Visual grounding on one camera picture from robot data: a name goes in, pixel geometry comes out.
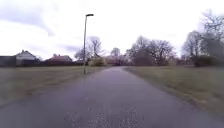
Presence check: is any street lamp pole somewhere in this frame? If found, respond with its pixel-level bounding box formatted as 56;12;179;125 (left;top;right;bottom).
81;13;95;76

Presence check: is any grey asphalt path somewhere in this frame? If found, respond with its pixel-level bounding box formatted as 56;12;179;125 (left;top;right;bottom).
0;65;224;128

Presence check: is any row of bare trees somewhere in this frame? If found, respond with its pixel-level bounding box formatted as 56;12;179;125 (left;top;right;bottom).
73;35;178;67

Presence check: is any red-roofed house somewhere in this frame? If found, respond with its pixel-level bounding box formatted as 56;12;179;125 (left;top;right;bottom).
44;53;74;66

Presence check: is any grass field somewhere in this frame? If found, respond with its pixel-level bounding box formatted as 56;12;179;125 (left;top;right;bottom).
123;65;224;118
0;65;110;108

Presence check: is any white house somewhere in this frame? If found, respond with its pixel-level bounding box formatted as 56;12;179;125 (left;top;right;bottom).
13;49;41;66

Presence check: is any dark hedge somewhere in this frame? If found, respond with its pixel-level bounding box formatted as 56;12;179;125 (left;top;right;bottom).
0;55;84;68
191;54;224;68

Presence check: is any group of bare trees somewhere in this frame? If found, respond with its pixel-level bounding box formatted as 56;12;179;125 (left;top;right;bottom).
181;9;224;68

